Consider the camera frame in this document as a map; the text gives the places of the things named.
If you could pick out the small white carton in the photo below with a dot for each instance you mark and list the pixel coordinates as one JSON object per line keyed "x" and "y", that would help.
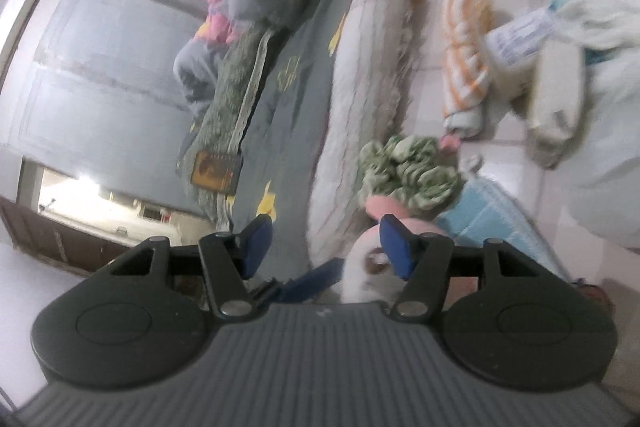
{"x": 532, "y": 64}

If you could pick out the white plastic bag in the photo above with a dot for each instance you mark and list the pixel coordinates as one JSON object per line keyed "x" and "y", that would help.
{"x": 600, "y": 175}

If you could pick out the green patterned blanket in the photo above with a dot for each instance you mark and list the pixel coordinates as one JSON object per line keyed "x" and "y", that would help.
{"x": 221, "y": 84}

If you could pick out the orange striped towel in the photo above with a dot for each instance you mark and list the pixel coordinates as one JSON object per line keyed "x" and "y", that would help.
{"x": 465, "y": 77}

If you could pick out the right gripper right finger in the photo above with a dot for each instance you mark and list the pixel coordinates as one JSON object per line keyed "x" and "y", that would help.
{"x": 422, "y": 262}

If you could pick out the grey bed sheet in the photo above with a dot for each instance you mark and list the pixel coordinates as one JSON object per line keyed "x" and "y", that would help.
{"x": 284, "y": 139}

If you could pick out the white striped rolled blanket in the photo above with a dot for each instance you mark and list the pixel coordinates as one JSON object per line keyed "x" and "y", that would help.
{"x": 371, "y": 56}

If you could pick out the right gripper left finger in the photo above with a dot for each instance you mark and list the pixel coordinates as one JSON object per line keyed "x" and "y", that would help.
{"x": 228, "y": 261}

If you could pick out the green scrunchie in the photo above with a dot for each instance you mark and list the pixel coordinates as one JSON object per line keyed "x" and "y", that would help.
{"x": 414, "y": 170}

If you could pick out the pink plush toy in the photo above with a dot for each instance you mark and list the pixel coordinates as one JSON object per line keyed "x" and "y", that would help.
{"x": 368, "y": 275}

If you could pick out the blue checked towel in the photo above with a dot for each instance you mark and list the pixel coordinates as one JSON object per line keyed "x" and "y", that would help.
{"x": 483, "y": 211}

